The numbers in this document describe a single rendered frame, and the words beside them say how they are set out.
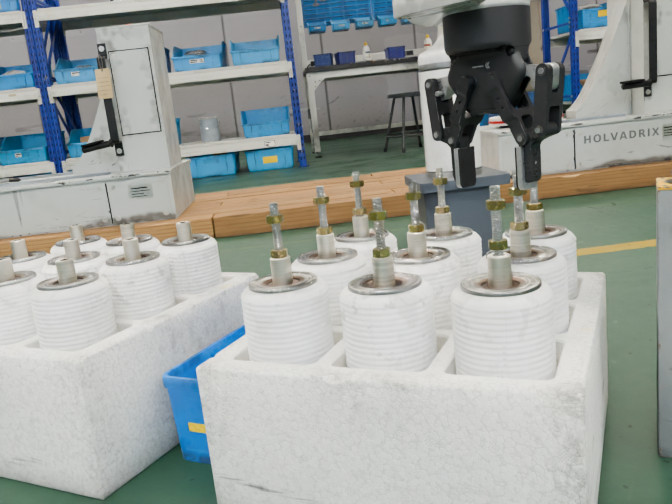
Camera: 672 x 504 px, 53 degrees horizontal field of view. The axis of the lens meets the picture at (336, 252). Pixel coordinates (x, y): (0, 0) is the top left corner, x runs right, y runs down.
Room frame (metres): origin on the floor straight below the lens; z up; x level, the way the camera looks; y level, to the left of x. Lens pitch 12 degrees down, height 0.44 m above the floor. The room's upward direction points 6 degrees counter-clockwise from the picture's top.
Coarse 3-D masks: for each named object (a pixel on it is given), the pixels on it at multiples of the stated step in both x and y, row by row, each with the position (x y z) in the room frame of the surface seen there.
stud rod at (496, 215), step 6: (492, 186) 0.62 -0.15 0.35; (498, 186) 0.62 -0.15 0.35; (492, 192) 0.62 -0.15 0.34; (498, 192) 0.61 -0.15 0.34; (492, 198) 0.62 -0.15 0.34; (498, 198) 0.61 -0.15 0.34; (492, 210) 0.62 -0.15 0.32; (498, 210) 0.61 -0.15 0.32; (492, 216) 0.62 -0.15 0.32; (498, 216) 0.61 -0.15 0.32; (492, 222) 0.62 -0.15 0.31; (498, 222) 0.61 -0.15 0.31; (498, 228) 0.61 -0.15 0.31; (492, 234) 0.62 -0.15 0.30; (498, 234) 0.61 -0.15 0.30; (492, 240) 0.62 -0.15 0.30; (498, 240) 0.61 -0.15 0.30; (498, 252) 0.61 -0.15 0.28
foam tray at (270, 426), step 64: (576, 320) 0.69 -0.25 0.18; (256, 384) 0.65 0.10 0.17; (320, 384) 0.62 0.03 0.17; (384, 384) 0.59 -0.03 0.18; (448, 384) 0.57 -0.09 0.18; (512, 384) 0.55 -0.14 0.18; (576, 384) 0.54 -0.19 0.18; (256, 448) 0.65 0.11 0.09; (320, 448) 0.62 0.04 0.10; (384, 448) 0.59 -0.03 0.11; (448, 448) 0.56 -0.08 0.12; (512, 448) 0.54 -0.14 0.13; (576, 448) 0.52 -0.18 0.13
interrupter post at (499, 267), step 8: (488, 256) 0.62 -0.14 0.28; (496, 256) 0.61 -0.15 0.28; (504, 256) 0.61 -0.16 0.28; (488, 264) 0.62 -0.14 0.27; (496, 264) 0.61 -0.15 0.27; (504, 264) 0.61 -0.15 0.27; (488, 272) 0.62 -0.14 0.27; (496, 272) 0.61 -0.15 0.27; (504, 272) 0.61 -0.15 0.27; (488, 280) 0.62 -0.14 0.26; (496, 280) 0.61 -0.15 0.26; (504, 280) 0.61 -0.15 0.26; (496, 288) 0.61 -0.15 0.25
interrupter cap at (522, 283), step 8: (512, 272) 0.65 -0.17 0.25; (520, 272) 0.64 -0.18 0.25; (464, 280) 0.63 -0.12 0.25; (472, 280) 0.64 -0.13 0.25; (480, 280) 0.64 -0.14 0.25; (512, 280) 0.63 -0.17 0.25; (520, 280) 0.62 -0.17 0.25; (528, 280) 0.61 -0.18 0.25; (536, 280) 0.61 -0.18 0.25; (464, 288) 0.61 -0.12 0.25; (472, 288) 0.61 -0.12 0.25; (480, 288) 0.60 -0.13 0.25; (488, 288) 0.61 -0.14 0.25; (504, 288) 0.61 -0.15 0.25; (512, 288) 0.59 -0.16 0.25; (520, 288) 0.59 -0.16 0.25; (528, 288) 0.59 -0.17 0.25; (536, 288) 0.59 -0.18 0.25; (488, 296) 0.59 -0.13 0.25; (496, 296) 0.58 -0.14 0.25; (504, 296) 0.58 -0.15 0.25
